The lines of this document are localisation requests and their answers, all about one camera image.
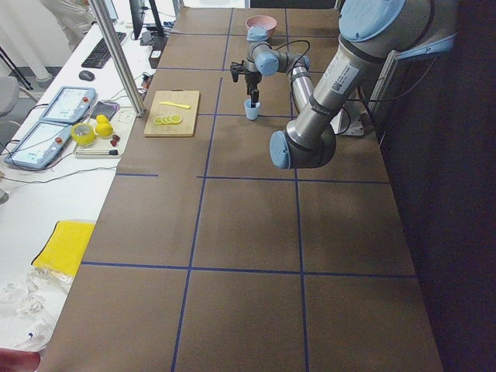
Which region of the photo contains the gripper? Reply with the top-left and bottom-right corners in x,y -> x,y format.
244,71 -> 262,108

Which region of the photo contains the teach pendant near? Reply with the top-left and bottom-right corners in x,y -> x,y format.
4,120 -> 73,171

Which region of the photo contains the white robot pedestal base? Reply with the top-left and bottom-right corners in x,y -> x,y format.
331,98 -> 365,136

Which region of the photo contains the black keyboard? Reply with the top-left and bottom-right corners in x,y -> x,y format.
81,39 -> 111,69

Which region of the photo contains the teach pendant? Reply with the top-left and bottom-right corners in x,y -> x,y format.
4,120 -> 73,171
41,86 -> 96,124

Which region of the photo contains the computer mouse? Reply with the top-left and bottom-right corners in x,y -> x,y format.
78,70 -> 95,81

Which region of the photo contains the yellow cloth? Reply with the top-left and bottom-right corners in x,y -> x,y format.
31,220 -> 95,277

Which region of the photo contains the whole lemon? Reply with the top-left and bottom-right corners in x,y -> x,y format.
95,114 -> 109,123
95,123 -> 113,137

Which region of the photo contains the bamboo cutting board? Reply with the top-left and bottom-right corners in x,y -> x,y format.
143,91 -> 200,137

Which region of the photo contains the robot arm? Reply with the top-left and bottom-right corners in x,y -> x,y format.
231,1 -> 459,169

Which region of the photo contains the aluminium frame post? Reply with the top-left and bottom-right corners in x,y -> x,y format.
88,0 -> 146,117

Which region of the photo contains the yellow tape roll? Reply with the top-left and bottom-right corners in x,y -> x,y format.
71,123 -> 96,146

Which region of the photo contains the teach pendant far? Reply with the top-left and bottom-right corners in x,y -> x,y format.
41,86 -> 96,124

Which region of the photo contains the dark notebook stack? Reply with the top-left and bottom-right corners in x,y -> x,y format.
90,101 -> 120,120

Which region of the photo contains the pink bowl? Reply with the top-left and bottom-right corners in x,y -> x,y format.
245,15 -> 277,38

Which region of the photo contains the white tray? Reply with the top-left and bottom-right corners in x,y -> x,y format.
71,107 -> 136,159

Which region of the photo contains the wooden knife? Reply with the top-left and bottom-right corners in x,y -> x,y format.
159,101 -> 191,109

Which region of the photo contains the clear ice cubes pile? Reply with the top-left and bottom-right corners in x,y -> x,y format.
251,22 -> 273,31

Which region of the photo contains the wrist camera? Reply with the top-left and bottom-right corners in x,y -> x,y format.
229,61 -> 250,83

